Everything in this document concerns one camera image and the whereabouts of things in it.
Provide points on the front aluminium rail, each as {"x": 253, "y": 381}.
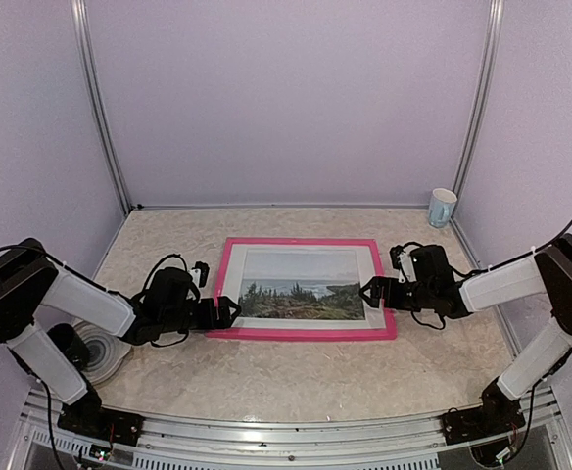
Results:
{"x": 166, "y": 441}

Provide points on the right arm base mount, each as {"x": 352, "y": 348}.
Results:
{"x": 495, "y": 415}

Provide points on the black cup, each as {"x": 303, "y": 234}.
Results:
{"x": 65, "y": 338}

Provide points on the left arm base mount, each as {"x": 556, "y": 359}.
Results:
{"x": 88, "y": 417}

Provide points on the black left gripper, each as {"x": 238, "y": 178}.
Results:
{"x": 223, "y": 321}

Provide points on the coastal landscape photo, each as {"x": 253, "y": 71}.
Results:
{"x": 301, "y": 284}

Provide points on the light blue mug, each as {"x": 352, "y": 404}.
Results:
{"x": 441, "y": 207}

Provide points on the aluminium corner post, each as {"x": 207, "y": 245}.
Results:
{"x": 88, "y": 63}
{"x": 480, "y": 101}

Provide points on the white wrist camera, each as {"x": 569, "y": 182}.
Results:
{"x": 200, "y": 274}
{"x": 401, "y": 261}

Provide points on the left aluminium corner post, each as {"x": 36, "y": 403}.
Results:
{"x": 88, "y": 63}

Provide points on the pink wooden picture frame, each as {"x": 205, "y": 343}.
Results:
{"x": 305, "y": 335}

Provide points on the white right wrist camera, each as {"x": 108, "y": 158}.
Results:
{"x": 401, "y": 261}

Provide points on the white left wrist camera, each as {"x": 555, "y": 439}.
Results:
{"x": 200, "y": 274}

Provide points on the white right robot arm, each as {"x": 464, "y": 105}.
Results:
{"x": 537, "y": 285}

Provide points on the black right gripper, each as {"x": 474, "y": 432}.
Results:
{"x": 376, "y": 283}

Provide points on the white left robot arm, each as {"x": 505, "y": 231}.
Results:
{"x": 38, "y": 291}

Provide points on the right aluminium corner post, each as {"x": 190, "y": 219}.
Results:
{"x": 480, "y": 101}

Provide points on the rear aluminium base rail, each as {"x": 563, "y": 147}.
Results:
{"x": 227, "y": 206}

